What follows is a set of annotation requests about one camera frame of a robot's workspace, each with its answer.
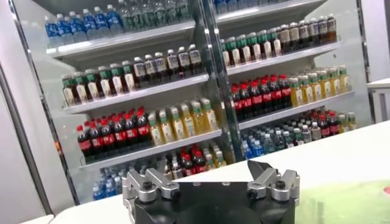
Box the red-cap cola bottle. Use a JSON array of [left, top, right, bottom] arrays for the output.
[[277, 74, 293, 109], [181, 153, 196, 177], [76, 125, 93, 164], [328, 111, 341, 136], [318, 114, 332, 138], [135, 110, 152, 146], [249, 81, 263, 116], [239, 83, 253, 119], [193, 150, 208, 174], [230, 86, 244, 121], [259, 79, 273, 114], [112, 116, 128, 152], [99, 119, 116, 156], [124, 113, 140, 149], [88, 121, 104, 159], [269, 76, 283, 111]]

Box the blue water bottle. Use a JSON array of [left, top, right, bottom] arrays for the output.
[[103, 178, 117, 198], [242, 142, 254, 161], [251, 139, 264, 158], [44, 15, 61, 48], [214, 0, 228, 15], [93, 6, 111, 38], [56, 13, 74, 46], [106, 4, 124, 36], [92, 182, 106, 201], [68, 11, 88, 43], [82, 8, 100, 40]]

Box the light green t-shirt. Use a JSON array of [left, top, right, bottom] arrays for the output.
[[294, 179, 390, 224]]

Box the white side table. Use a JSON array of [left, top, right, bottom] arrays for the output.
[[367, 77, 390, 122]]

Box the dark bottle tan label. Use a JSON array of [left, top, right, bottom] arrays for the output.
[[288, 21, 301, 51], [316, 15, 329, 44], [325, 13, 338, 43], [297, 19, 311, 49], [279, 24, 292, 54], [307, 17, 320, 46]]

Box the yellow juice bottle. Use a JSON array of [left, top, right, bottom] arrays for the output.
[[346, 111, 357, 131], [214, 150, 228, 168], [318, 70, 333, 99], [309, 72, 323, 102], [158, 110, 175, 143], [338, 65, 352, 94], [300, 75, 314, 104], [289, 77, 305, 107], [328, 67, 342, 96], [204, 153, 218, 171], [148, 113, 165, 146], [179, 103, 196, 138], [200, 97, 219, 132], [190, 100, 205, 135], [337, 114, 348, 133], [169, 107, 186, 140]]

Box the white drinks display cabinet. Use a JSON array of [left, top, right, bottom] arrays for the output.
[[45, 0, 244, 205], [200, 0, 371, 162]]

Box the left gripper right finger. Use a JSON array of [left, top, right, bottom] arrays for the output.
[[246, 160, 301, 203]]

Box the green-tinted water bottle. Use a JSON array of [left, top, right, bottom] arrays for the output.
[[177, 0, 191, 21], [262, 133, 275, 155], [166, 0, 180, 24], [273, 130, 286, 152], [118, 0, 135, 33], [130, 0, 146, 30], [114, 175, 125, 195], [143, 0, 158, 27], [154, 0, 170, 26]]

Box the glass cabinet door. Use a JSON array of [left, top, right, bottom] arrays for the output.
[[355, 0, 372, 125], [7, 0, 92, 206]]

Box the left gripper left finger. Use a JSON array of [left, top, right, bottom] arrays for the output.
[[121, 167, 181, 224]]

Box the dark bottle navy white label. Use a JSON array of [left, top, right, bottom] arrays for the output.
[[154, 51, 168, 83], [144, 54, 158, 86], [166, 49, 180, 80], [177, 46, 192, 77], [188, 44, 203, 75], [133, 56, 147, 89]]

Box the green-cap dark drink bottle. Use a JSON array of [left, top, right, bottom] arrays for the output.
[[258, 29, 273, 60], [110, 63, 125, 95], [121, 60, 137, 92], [98, 66, 113, 98], [62, 74, 76, 107], [74, 72, 89, 104], [227, 36, 241, 66], [237, 34, 252, 64], [85, 69, 101, 101], [219, 38, 232, 67], [268, 27, 283, 57], [247, 32, 262, 61]]

